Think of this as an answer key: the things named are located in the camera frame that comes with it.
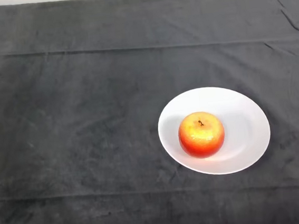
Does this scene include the black table cloth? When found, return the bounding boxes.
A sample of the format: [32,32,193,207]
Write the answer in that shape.
[0,0,299,224]

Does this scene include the white round plate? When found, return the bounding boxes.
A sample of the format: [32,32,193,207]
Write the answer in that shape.
[154,81,275,181]

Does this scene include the red yellow apple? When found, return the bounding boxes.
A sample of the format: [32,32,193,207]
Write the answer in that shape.
[176,109,227,161]

